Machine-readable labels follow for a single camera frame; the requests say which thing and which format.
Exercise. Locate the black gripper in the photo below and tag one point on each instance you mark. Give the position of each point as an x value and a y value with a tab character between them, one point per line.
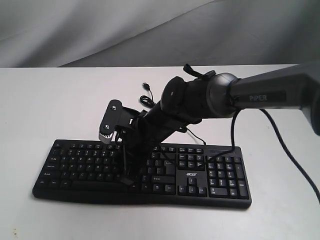
148	129

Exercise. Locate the black acer keyboard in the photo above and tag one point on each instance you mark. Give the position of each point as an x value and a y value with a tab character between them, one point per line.
88	171

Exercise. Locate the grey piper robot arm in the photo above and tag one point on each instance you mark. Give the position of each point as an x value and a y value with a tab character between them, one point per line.
214	96

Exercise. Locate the grey backdrop cloth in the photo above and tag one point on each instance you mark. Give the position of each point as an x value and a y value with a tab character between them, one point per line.
148	33

